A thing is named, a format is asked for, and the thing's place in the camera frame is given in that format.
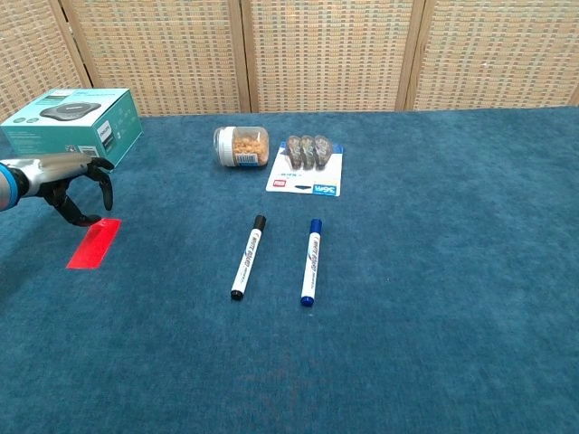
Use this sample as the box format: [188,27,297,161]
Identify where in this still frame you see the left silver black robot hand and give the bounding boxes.
[15,152,116,228]

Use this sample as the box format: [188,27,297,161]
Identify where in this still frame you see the red tape strip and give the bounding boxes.
[65,217,123,270]

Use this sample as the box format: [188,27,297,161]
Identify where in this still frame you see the blue carpet table cover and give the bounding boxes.
[0,106,579,434]

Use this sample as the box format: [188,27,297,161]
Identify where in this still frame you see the clear jar of nuts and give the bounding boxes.
[213,126,271,170]

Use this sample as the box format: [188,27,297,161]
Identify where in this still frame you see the correction tape blister pack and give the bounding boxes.
[265,134,347,199]

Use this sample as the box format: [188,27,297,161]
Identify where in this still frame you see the teal speaker product box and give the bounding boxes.
[0,88,144,169]

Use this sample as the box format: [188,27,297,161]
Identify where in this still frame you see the black whiteboard marker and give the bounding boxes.
[230,214,268,302]

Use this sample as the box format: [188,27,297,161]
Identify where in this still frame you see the blue whiteboard marker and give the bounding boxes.
[299,218,324,307]

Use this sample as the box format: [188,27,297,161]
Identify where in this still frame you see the woven rattan folding screen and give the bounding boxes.
[0,0,579,123]

